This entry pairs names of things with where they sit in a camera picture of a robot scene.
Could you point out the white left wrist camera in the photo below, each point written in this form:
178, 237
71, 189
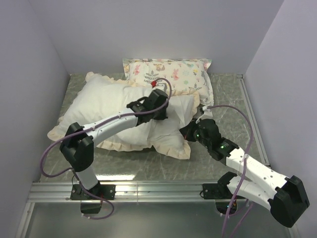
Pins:
161, 85

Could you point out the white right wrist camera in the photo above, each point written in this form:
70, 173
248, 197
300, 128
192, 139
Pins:
205, 114

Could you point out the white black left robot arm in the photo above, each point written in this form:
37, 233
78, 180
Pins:
79, 142

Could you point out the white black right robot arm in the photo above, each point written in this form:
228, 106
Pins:
284, 197

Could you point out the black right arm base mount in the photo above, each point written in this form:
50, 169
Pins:
222, 197

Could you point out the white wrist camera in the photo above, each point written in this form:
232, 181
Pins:
205, 114
161, 85

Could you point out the aluminium front rail frame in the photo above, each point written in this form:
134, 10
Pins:
140, 209

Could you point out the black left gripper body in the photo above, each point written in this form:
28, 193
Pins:
160, 114

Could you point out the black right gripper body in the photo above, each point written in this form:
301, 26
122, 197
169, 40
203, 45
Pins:
193, 134

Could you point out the white pillow with cream ruffle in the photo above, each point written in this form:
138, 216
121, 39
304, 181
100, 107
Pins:
102, 97

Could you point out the aluminium right side rail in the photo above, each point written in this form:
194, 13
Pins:
257, 136

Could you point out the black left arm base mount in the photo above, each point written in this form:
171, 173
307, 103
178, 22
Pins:
99, 192

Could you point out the animal print patterned pillow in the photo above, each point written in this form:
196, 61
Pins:
183, 74

